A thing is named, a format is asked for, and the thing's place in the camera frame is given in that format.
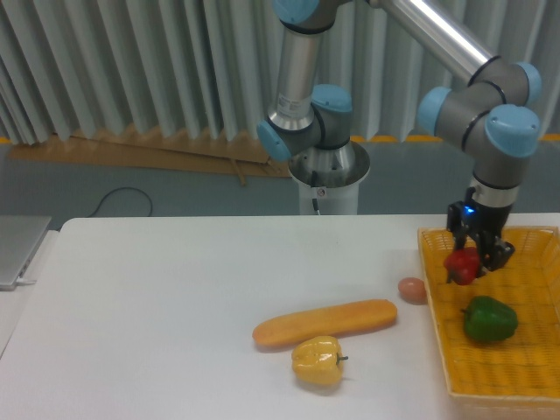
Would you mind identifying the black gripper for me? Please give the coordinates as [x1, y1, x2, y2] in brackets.
[444, 186, 515, 284]

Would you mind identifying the red bell pepper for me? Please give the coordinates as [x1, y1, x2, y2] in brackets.
[444, 247, 480, 286]

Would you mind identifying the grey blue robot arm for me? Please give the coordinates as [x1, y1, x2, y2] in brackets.
[255, 1, 542, 284]

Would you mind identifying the green bell pepper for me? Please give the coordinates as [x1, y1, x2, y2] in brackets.
[461, 296, 518, 343]

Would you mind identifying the yellow bell pepper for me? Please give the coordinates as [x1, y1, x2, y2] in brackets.
[291, 336, 348, 386]

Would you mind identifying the brown egg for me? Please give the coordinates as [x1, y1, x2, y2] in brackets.
[398, 277, 427, 305]

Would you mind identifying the yellow woven basket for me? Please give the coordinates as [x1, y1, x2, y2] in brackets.
[417, 227, 559, 402]

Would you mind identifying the long orange bread loaf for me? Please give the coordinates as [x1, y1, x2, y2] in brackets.
[252, 299, 398, 347]

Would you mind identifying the white pleated curtain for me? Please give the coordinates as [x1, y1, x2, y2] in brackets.
[0, 0, 560, 145]

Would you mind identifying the flat brown cardboard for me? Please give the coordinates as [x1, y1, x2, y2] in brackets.
[9, 125, 290, 186]

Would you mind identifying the white charger plug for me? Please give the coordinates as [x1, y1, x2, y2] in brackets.
[15, 277, 37, 287]

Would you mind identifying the silver laptop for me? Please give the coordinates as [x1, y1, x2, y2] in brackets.
[0, 215, 52, 291]

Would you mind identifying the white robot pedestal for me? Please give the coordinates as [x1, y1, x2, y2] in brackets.
[289, 141, 370, 215]

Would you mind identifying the black floor cable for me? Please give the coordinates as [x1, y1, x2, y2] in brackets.
[88, 186, 154, 218]

